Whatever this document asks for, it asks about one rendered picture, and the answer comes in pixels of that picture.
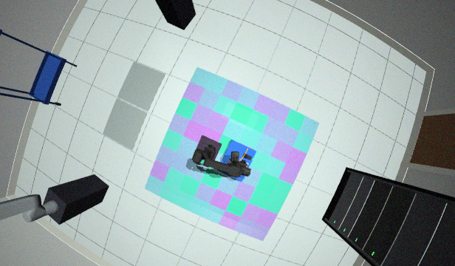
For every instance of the blue flat plate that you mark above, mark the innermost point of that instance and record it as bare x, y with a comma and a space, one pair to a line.
234, 146

